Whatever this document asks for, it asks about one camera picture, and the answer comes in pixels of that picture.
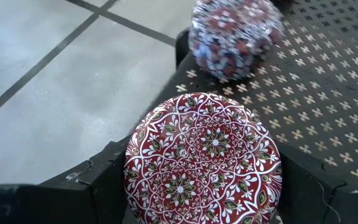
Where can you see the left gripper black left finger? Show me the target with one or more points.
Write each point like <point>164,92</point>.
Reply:
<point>73,199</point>

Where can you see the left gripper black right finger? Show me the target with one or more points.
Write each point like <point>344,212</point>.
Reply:
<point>309,199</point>

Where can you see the red patterned round plate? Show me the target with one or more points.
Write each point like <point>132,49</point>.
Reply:
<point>202,155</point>

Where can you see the black perforated metal shelf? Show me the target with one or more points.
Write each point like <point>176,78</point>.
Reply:
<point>322,93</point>

